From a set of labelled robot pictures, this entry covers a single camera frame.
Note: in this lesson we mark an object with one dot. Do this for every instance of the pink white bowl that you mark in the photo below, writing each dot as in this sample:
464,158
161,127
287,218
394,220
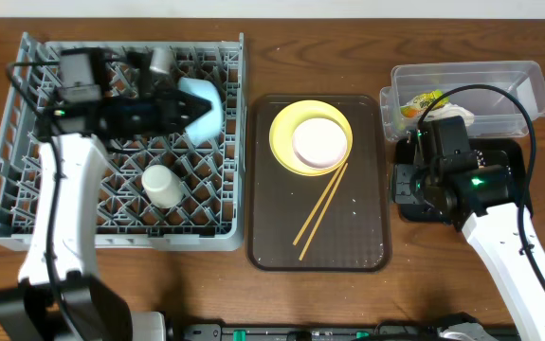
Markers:
319,143

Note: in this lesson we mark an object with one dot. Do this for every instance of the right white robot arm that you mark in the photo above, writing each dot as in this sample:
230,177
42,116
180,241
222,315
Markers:
508,247

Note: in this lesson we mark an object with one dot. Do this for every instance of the wooden chopstick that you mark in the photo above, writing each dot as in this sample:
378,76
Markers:
321,218
319,203

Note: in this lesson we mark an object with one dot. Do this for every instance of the yellow round plate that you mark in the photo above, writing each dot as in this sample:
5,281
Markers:
286,122

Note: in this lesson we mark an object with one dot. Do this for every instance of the upper wooden chopstick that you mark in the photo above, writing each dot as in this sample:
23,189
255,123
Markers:
319,203

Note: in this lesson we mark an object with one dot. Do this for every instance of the light blue bowl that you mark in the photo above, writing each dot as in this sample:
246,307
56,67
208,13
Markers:
209,125

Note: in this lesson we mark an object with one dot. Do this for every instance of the grey plastic dishwasher rack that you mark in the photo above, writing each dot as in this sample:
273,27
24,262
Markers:
209,216

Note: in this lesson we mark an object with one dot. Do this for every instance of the black waste tray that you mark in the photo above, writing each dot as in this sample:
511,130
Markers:
495,151

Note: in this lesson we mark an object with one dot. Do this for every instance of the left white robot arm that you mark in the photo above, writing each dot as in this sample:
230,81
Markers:
59,295

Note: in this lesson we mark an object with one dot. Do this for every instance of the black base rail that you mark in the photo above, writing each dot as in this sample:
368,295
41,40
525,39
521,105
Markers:
460,326

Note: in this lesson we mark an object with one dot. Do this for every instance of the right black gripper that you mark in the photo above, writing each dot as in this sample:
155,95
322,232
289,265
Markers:
403,185

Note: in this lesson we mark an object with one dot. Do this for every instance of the green snack wrapper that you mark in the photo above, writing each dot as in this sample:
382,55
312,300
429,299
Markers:
416,106

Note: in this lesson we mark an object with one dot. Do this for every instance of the lower wooden chopstick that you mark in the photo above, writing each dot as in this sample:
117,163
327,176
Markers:
321,218

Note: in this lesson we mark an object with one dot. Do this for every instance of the white tissue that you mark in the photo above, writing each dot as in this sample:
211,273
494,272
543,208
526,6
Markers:
452,110

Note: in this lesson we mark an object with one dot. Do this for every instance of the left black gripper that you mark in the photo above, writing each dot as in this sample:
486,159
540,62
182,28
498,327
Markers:
164,114

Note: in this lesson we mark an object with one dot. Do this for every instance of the dark brown serving tray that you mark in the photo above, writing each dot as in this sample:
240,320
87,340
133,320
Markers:
303,223

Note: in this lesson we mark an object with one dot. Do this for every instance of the pale green cup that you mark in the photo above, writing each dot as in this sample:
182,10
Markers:
162,186

